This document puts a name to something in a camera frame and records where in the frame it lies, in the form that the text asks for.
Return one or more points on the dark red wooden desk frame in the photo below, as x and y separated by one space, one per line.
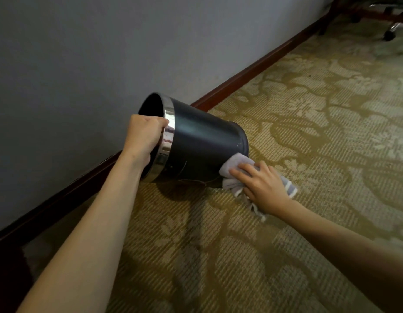
331 9

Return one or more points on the person's left hand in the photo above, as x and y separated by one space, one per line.
144 136

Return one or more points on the grey cleaning cloth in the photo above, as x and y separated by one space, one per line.
229 164

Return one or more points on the person's right forearm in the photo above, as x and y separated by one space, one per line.
351 254

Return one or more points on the dark red wooden cabinet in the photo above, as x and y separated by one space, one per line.
5 283

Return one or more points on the person's right hand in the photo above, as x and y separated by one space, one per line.
265 192

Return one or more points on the black waste bin chrome rim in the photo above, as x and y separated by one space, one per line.
204 140

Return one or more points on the office chair wheeled base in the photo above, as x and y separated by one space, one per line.
389 36

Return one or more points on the dark wooden baseboard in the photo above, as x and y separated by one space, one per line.
253 70

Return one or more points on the person's left forearm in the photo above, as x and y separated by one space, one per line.
84 244

